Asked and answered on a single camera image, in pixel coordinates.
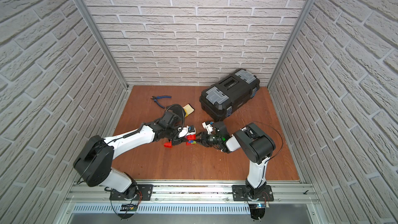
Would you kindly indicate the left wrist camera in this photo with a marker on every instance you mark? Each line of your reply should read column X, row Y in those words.
column 185, row 131

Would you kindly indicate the small red lego brick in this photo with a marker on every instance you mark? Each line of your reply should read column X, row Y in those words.
column 168, row 145

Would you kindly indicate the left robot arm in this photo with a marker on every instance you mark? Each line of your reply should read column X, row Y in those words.
column 94, row 163

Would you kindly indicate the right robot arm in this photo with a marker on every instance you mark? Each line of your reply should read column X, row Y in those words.
column 255, row 143

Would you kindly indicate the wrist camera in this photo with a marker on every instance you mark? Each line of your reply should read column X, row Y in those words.
column 185, row 131
column 207, row 125

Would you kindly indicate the black plastic toolbox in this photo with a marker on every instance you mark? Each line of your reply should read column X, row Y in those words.
column 226, row 96

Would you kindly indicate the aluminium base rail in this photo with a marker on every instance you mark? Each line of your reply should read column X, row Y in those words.
column 188, row 197

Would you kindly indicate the black work glove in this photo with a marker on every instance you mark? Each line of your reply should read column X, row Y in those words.
column 187, row 109

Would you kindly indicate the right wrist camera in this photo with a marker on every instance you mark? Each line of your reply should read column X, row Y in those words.
column 207, row 125

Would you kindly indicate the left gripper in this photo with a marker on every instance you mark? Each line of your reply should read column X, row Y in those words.
column 179, row 139

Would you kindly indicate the blue handled pliers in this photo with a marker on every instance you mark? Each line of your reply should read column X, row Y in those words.
column 157, row 98

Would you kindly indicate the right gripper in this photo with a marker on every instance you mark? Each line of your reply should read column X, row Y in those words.
column 203, row 136

